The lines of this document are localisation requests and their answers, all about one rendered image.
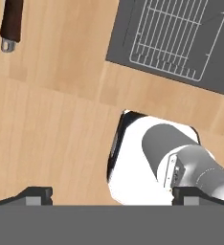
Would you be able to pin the white and grey rounded object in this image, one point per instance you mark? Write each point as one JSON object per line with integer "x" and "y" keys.
{"x": 133, "y": 172}

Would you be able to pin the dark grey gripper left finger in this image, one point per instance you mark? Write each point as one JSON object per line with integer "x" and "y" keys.
{"x": 37, "y": 193}

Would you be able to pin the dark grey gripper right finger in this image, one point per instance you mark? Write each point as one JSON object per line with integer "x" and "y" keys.
{"x": 193, "y": 193}

